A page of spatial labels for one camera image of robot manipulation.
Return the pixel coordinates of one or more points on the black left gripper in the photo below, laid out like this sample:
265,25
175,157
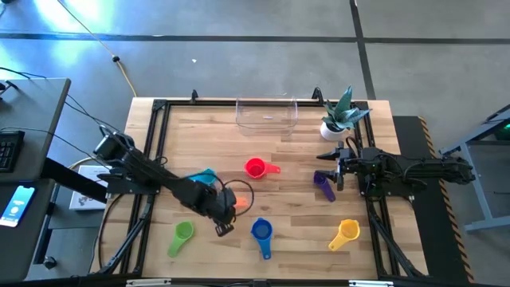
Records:
219,205

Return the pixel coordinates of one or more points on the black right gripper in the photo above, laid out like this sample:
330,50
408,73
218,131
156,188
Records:
350,163

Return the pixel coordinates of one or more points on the orange measuring cup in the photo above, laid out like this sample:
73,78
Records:
241,202

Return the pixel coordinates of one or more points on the purple measuring cup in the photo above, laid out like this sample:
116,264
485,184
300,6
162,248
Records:
326,190

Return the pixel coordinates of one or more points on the teal measuring cup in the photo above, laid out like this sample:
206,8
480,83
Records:
205,176

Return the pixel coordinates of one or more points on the green measuring cup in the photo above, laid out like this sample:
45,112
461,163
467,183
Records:
183,231

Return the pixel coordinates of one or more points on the blue measuring cup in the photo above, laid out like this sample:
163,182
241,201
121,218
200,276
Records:
261,230

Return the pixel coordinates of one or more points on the red measuring cup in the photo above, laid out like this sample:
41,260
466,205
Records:
255,168

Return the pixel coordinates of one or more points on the yellow measuring cup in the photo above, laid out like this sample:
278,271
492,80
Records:
348,230

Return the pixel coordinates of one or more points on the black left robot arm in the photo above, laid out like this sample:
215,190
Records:
159,175

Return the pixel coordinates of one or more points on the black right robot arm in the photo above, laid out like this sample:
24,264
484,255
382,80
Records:
438,169

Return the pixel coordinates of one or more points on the clear plastic basket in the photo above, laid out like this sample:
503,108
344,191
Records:
267,119

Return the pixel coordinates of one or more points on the snake plant in white pot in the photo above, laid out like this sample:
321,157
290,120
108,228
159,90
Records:
332,131

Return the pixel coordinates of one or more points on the black hazard-striped floor mat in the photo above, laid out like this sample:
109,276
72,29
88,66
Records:
430,223

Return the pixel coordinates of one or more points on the white printed booklet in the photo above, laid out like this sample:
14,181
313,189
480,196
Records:
81,199

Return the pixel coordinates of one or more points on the black desk support beam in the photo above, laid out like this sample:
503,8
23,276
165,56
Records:
67,177

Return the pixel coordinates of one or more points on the gray metal stand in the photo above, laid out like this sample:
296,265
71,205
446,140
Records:
488,224

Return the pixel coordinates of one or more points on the black caster wheel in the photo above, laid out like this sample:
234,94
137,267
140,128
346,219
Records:
49,262

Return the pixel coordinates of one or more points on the dark gray desk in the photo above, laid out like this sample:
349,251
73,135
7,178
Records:
24,247

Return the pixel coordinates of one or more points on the smartphone with lit screen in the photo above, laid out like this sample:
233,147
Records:
16,205

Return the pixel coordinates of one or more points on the black keyboard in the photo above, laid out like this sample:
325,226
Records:
10,151

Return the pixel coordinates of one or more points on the black aluminium table frame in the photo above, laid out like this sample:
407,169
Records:
207,103

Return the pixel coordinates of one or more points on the silver metal bracket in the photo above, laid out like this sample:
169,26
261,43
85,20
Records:
147,282
370,283

